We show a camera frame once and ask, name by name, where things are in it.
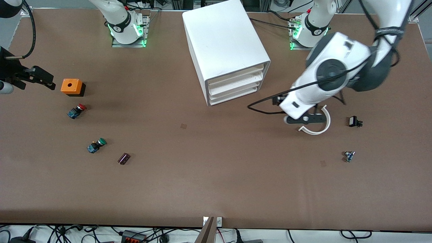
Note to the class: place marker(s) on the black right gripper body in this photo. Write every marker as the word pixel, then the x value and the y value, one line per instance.
pixel 9 69

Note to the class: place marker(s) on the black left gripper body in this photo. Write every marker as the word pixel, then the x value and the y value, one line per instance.
pixel 279 100

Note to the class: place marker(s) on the white plastic drawer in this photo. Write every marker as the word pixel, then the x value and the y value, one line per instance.
pixel 236 77
pixel 236 82
pixel 236 93
pixel 236 88

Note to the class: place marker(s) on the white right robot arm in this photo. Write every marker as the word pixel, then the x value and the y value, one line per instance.
pixel 121 20

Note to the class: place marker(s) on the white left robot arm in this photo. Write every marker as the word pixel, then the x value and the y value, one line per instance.
pixel 341 47

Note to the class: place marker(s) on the red push button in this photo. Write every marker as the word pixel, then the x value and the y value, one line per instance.
pixel 76 111

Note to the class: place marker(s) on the green push button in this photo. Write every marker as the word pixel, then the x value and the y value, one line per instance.
pixel 96 145

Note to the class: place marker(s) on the white drawer cabinet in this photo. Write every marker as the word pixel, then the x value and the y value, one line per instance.
pixel 222 40

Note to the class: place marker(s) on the small blue grey component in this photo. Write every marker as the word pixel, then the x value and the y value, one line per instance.
pixel 349 156

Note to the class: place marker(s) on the dark maroon small component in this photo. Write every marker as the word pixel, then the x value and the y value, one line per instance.
pixel 124 159

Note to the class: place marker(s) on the brown angled bar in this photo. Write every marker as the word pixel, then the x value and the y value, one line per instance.
pixel 206 233

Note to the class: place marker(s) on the black power adapter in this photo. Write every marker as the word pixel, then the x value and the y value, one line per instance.
pixel 22 240

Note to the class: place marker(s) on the black power strip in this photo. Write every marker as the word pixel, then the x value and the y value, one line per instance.
pixel 133 237

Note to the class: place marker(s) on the orange button enclosure box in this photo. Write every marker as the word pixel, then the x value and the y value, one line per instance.
pixel 71 86

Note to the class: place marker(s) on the white curved plastic bracket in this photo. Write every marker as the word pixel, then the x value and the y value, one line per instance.
pixel 320 131

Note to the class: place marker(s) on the black switch with white face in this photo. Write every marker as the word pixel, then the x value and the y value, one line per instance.
pixel 353 121

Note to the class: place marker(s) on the small white mounting bracket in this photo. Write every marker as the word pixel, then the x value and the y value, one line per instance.
pixel 219 221

